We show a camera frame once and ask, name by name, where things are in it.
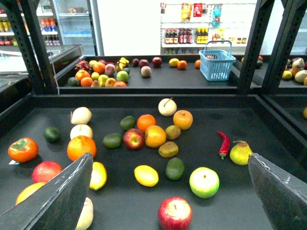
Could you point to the orange yellow apple centre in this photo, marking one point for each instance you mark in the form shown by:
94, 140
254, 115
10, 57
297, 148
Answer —
155, 136

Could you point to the orange mango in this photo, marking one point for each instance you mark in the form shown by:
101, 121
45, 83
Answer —
29, 190

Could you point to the red peach left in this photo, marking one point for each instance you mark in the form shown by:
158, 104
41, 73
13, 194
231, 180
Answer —
46, 171

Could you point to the orange yellow apple back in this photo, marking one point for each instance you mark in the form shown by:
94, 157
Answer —
183, 119

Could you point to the white pear lower left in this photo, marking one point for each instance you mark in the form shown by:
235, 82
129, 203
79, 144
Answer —
81, 130

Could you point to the brown kiwi upper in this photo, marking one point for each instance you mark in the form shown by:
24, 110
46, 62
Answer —
172, 132

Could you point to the red chili pepper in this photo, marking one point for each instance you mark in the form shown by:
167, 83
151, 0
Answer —
224, 149

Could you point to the large orange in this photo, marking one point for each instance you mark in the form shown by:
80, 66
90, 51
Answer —
80, 145

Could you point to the orange yellow apple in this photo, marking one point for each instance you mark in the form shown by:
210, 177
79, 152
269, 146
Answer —
155, 136
183, 119

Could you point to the far green apple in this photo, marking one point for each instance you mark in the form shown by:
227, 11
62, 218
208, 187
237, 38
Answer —
122, 76

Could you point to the green avocado centre left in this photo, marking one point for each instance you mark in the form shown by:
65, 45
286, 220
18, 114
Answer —
113, 140

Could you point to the green avocado front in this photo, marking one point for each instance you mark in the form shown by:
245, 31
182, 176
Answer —
175, 169

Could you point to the yellow pear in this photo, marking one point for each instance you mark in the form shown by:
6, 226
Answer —
240, 153

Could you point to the small blue basket far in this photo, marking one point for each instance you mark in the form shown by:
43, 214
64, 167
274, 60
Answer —
216, 64

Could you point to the green avocado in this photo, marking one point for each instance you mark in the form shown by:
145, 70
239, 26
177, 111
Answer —
128, 122
175, 169
113, 140

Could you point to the far dark plum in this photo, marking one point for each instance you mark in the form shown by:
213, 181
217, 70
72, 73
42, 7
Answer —
135, 62

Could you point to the far orange right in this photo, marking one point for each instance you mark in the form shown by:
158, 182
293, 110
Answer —
197, 64

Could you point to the dark green lime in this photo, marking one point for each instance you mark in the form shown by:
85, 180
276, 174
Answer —
52, 134

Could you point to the white goods shelf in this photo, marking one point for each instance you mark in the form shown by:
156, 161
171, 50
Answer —
187, 26

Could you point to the black fruit shelf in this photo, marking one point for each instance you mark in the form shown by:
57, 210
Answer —
123, 203

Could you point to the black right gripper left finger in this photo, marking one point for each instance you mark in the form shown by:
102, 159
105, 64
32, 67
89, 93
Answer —
57, 205

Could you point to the orange persimmon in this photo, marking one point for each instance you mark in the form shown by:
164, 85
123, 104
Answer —
23, 150

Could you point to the yellow lemon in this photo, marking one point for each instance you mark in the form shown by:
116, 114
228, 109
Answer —
173, 62
98, 177
146, 175

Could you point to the red dragon fruit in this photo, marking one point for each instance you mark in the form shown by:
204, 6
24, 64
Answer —
83, 65

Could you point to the pale peach bottom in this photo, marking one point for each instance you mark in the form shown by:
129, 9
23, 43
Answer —
86, 216

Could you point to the drinks cooler shelf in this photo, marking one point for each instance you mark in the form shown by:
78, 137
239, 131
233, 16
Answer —
38, 24

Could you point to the green avocado back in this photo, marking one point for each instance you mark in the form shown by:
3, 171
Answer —
128, 122

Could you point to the red apple front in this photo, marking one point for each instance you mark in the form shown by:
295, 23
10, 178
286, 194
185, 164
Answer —
175, 213

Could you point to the far peach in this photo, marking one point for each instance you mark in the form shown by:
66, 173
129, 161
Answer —
146, 71

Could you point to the far dark red apple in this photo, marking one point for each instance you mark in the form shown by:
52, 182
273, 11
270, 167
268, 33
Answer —
143, 63

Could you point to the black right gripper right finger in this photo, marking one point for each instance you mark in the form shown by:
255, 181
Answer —
283, 196

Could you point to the far yellow bananas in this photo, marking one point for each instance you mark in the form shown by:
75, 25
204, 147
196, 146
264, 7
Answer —
121, 64

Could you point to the orange tangerine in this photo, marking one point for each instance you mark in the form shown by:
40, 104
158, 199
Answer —
144, 121

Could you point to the white pear upper left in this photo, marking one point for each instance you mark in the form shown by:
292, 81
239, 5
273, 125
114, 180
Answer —
81, 116

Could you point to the green yellow apple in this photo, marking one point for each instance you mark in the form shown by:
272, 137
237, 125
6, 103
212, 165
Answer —
204, 182

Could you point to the red apple centre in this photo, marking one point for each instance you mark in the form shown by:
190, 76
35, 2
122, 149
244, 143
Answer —
134, 139

